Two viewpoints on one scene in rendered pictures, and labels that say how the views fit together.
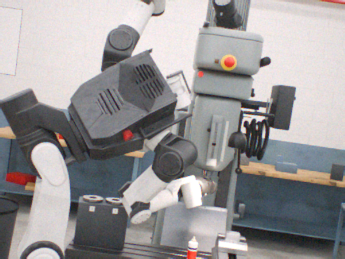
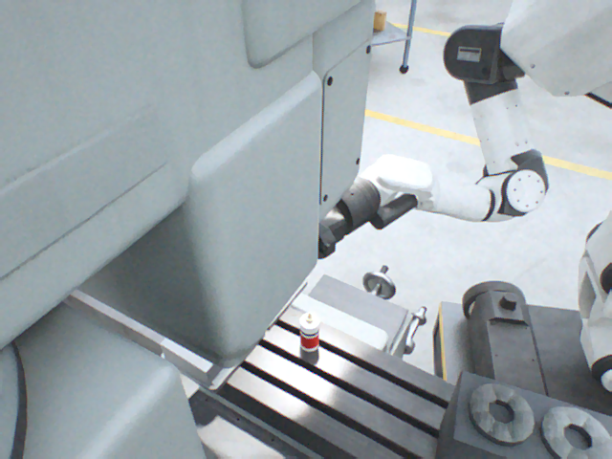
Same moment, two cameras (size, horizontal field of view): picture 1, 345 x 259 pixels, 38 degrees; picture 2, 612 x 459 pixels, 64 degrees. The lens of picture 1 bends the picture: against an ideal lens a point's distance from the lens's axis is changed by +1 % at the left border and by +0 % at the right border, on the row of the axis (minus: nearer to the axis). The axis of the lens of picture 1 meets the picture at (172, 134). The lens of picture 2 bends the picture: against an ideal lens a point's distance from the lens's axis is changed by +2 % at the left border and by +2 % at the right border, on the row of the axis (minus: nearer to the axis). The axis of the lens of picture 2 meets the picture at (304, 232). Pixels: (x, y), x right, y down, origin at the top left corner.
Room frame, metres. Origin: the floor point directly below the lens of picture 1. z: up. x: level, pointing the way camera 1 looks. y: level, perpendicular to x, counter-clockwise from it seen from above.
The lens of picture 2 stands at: (2.62, 0.13, 1.78)
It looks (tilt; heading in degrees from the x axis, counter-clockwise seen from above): 42 degrees down; 210
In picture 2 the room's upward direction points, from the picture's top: straight up
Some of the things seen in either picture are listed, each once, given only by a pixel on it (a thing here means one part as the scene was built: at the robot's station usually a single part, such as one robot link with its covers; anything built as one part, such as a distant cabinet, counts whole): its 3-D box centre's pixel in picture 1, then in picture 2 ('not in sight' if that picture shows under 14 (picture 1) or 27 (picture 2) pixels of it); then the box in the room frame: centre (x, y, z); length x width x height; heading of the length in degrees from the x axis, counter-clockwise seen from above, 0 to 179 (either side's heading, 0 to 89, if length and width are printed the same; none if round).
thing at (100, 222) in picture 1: (101, 220); (517, 453); (2.17, 0.26, 1.00); 0.22 x 0.12 x 0.20; 100
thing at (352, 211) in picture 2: (199, 187); (327, 219); (2.06, -0.15, 1.24); 0.13 x 0.12 x 0.10; 71
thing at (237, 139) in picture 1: (237, 139); not in sight; (1.91, -0.25, 1.47); 0.07 x 0.07 x 0.06
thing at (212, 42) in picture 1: (225, 54); not in sight; (2.16, -0.18, 1.81); 0.47 x 0.26 x 0.16; 0
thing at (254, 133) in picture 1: (249, 137); not in sight; (2.41, -0.37, 1.45); 0.18 x 0.16 x 0.21; 0
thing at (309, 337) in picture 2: (192, 248); (309, 328); (2.10, -0.16, 0.96); 0.04 x 0.04 x 0.11
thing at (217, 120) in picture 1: (213, 140); not in sight; (2.03, -0.17, 1.45); 0.04 x 0.04 x 0.21; 0
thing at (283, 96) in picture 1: (281, 107); not in sight; (2.44, -0.51, 1.62); 0.20 x 0.09 x 0.21; 0
